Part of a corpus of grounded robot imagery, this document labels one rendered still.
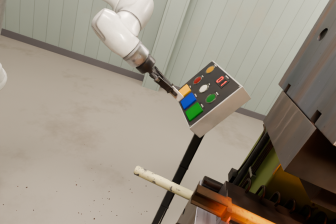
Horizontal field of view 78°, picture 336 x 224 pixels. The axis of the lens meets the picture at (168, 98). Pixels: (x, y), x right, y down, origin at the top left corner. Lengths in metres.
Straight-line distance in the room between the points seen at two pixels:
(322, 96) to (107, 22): 0.59
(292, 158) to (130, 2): 0.67
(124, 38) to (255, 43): 3.26
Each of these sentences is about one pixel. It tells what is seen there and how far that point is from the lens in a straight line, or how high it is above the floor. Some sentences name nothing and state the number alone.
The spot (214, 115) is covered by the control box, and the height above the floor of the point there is 1.05.
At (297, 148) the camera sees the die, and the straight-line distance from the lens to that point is 0.42.
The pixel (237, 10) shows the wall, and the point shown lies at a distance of 3.67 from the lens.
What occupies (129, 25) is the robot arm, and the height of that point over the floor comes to 1.28.
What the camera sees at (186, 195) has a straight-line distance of 1.09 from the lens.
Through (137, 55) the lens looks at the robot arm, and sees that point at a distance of 0.74.
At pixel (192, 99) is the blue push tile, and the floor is 1.03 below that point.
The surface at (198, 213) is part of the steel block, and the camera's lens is 0.66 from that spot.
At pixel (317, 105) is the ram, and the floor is 1.33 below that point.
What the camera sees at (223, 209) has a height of 1.00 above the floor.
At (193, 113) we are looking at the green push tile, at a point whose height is 1.01.
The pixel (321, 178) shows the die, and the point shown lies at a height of 1.22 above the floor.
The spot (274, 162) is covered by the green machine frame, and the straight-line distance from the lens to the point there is 0.80.
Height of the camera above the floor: 1.39
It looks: 24 degrees down
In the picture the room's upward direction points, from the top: 21 degrees clockwise
